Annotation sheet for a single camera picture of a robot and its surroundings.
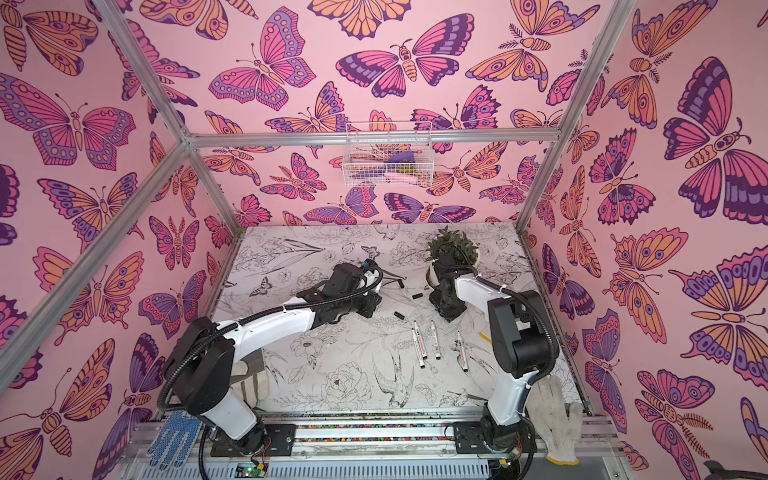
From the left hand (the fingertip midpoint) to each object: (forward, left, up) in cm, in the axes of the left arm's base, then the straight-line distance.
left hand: (383, 295), depth 86 cm
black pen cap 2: (0, -5, -12) cm, 13 cm away
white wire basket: (+40, -2, +20) cm, 45 cm away
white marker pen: (-11, -10, -12) cm, 19 cm away
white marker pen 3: (-14, -23, -12) cm, 30 cm away
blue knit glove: (-35, +51, -11) cm, 63 cm away
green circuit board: (-40, +31, -14) cm, 53 cm away
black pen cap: (+7, -10, -13) cm, 18 cm away
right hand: (+4, -17, -11) cm, 21 cm away
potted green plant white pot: (+14, -21, +7) cm, 26 cm away
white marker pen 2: (-9, -16, -13) cm, 22 cm away
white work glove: (-32, -44, -12) cm, 56 cm away
